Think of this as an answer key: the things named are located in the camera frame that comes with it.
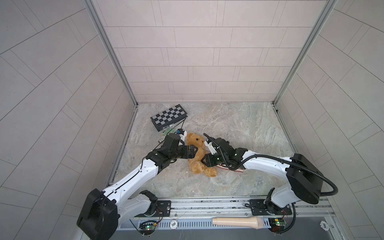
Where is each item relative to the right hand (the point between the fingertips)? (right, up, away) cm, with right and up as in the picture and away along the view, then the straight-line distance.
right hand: (202, 163), depth 80 cm
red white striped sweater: (+10, +4, -19) cm, 22 cm away
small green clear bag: (-21, +16, +20) cm, 33 cm away
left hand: (-4, +8, -1) cm, 9 cm away
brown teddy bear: (-3, +2, -9) cm, 10 cm away
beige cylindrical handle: (+19, -22, -15) cm, 32 cm away
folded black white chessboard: (-23, +25, +24) cm, 41 cm away
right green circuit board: (+34, -24, -13) cm, 44 cm away
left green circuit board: (-24, -23, -16) cm, 37 cm away
